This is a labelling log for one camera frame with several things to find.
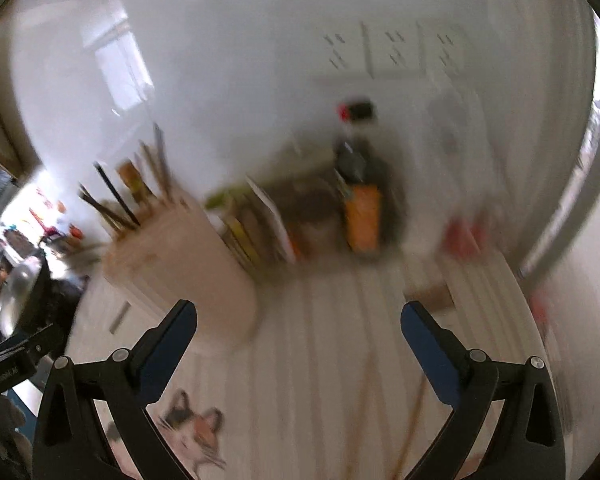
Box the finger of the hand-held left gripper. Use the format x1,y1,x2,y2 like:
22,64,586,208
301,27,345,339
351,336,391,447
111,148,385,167
9,323,67,362

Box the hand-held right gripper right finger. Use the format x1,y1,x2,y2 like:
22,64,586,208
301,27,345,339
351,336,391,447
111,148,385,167
400,301,566,480

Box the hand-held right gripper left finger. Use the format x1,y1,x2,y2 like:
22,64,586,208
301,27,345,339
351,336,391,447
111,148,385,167
32,299,199,480

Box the beige plastic utensil holder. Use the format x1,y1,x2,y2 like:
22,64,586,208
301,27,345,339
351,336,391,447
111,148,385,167
102,194,259,354

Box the black chopstick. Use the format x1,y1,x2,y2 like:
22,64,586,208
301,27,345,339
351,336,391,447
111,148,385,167
77,184,132,234
93,161,142,228

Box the black stove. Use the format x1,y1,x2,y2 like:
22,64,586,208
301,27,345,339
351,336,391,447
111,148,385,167
14,259,89,342

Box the silver pot lid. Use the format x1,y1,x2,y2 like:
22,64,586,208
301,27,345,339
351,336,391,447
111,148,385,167
0,254,49,332

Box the striped table mat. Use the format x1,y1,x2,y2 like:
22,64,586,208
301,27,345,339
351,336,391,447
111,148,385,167
64,249,552,480

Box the red items in bag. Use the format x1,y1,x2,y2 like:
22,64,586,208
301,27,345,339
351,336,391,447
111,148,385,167
441,214,492,257

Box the yellow packet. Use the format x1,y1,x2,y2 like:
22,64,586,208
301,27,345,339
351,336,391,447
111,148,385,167
224,199,262,272

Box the dark bottle with orange label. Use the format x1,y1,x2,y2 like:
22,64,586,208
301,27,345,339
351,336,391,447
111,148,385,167
331,136,397,259

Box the green vegetable stalk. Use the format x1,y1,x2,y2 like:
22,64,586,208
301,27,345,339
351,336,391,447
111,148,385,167
202,184,252,212

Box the white packet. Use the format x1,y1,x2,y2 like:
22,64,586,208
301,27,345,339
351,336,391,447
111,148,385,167
246,176,299,267

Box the brown glass bottle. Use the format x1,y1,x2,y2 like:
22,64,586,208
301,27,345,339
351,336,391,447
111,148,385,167
117,159,149,207

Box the grey storage tray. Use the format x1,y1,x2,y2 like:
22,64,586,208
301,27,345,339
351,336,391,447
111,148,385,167
204,149,412,272

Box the clear plastic bag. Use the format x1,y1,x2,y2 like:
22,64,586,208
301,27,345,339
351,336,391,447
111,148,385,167
429,79,522,262

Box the red-capped dark bottle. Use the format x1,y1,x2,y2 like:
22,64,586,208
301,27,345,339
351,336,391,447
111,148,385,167
336,101,377,124

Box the grey window frame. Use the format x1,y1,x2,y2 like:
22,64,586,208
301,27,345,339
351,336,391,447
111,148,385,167
519,9,600,282

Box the wooden wall cabinet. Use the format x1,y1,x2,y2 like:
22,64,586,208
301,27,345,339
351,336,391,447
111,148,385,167
0,54,37,177

